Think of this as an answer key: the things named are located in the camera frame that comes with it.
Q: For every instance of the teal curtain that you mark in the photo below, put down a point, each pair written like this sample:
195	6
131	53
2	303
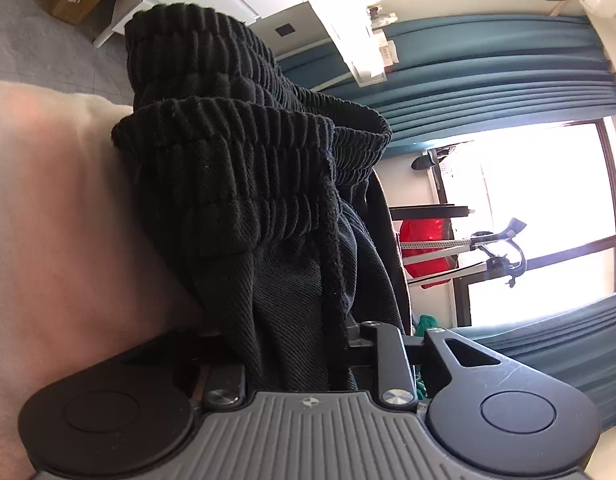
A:
463	70
558	340

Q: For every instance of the white vanity table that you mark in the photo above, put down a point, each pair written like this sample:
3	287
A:
348	35

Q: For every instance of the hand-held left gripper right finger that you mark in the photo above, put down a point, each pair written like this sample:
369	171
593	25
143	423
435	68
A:
388	355

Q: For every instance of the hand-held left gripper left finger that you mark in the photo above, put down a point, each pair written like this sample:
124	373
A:
222	396

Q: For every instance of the garment steamer stand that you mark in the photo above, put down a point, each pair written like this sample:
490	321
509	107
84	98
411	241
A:
478	250

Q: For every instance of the black-framed window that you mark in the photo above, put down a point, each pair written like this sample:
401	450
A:
548	200

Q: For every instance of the red bag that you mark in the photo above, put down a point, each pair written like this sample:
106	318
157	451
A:
428	255

